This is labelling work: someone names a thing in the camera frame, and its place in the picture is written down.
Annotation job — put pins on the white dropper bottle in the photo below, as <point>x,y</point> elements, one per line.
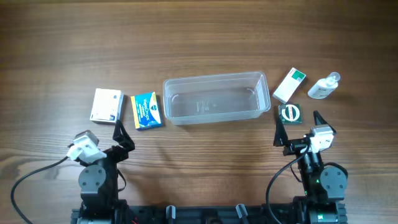
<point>324,86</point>

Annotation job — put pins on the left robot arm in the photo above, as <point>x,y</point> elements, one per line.
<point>99,185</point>

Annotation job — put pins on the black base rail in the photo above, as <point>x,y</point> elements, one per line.
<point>202,214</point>

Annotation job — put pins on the green round-logo box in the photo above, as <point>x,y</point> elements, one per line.
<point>290,113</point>

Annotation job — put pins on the clear plastic container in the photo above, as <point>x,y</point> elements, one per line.
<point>216,98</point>

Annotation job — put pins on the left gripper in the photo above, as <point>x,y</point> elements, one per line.
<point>116,152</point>

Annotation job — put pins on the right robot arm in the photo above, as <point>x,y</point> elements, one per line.
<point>324,184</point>

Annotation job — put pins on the white Hansaplast box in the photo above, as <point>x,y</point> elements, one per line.
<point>107,105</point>

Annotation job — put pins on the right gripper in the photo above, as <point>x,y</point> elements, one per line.
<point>298,146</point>

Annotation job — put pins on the white green medicine box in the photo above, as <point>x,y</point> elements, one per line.
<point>289,85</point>

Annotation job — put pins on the blue yellow VapoDrops box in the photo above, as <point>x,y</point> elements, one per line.
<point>146,111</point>

